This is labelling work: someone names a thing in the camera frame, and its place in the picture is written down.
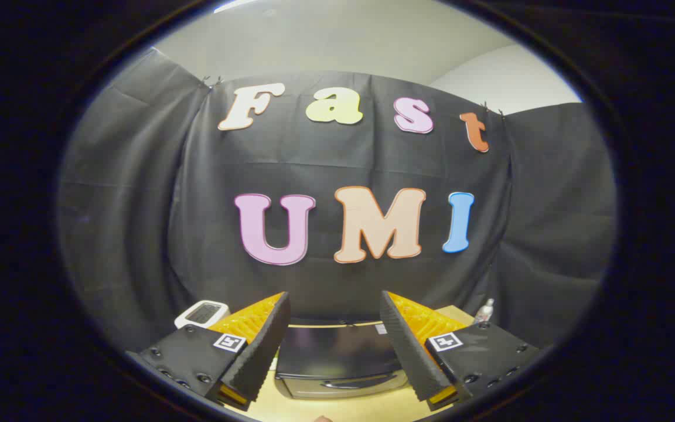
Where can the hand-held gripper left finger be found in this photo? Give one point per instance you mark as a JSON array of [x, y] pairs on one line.
[[261, 349]]

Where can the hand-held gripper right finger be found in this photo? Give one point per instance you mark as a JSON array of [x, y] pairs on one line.
[[408, 349]]

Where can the black toaster oven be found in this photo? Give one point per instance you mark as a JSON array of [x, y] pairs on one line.
[[337, 351]]

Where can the white plastic device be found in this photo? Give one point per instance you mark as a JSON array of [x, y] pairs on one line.
[[200, 314]]

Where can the white pink labelled bottle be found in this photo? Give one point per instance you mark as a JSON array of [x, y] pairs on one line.
[[483, 312]]

